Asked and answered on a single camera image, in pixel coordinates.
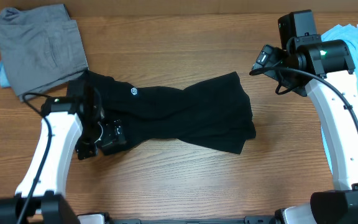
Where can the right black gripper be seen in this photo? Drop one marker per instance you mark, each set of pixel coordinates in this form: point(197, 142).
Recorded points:
point(274, 55)

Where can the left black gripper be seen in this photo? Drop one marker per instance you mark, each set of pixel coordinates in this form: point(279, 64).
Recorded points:
point(114, 134)

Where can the black t-shirt with logo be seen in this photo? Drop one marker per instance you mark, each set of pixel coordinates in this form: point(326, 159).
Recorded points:
point(214, 113)

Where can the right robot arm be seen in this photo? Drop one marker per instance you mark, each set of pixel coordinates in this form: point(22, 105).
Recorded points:
point(323, 71)

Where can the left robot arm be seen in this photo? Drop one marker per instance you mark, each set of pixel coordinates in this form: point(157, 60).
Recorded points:
point(74, 123)

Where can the folded grey trousers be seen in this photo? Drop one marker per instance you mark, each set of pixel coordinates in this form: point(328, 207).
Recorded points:
point(40, 48)

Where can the blue cloth under trousers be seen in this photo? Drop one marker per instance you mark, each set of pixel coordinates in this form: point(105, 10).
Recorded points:
point(4, 83)

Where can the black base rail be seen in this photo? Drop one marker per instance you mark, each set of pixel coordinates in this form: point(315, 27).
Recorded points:
point(194, 221)

